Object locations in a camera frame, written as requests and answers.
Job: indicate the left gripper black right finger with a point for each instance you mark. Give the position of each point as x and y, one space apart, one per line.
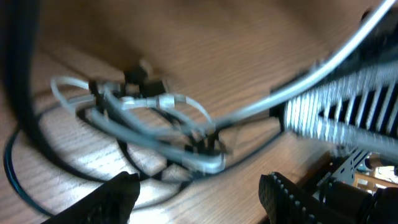
285 202

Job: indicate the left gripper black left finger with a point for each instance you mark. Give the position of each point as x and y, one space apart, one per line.
110 203

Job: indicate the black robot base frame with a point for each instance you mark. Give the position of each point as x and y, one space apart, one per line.
354 108

